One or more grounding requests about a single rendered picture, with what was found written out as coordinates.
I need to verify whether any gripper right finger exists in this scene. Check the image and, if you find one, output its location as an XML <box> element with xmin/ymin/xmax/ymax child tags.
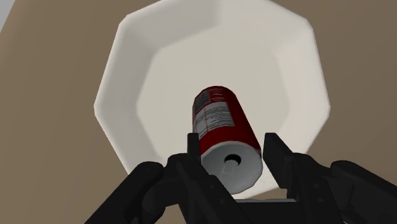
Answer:
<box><xmin>262</xmin><ymin>132</ymin><xmax>397</xmax><ymax>224</ymax></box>

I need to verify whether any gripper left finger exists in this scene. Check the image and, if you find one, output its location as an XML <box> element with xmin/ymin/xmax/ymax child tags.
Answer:
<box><xmin>84</xmin><ymin>132</ymin><xmax>253</xmax><ymax>224</ymax></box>

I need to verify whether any red soda can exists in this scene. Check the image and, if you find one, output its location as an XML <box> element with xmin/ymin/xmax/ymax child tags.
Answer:
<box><xmin>192</xmin><ymin>85</ymin><xmax>264</xmax><ymax>195</ymax></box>

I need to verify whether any white octagonal bowl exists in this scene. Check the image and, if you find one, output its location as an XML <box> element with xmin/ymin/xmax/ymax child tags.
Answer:
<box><xmin>94</xmin><ymin>0</ymin><xmax>331</xmax><ymax>200</ymax></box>

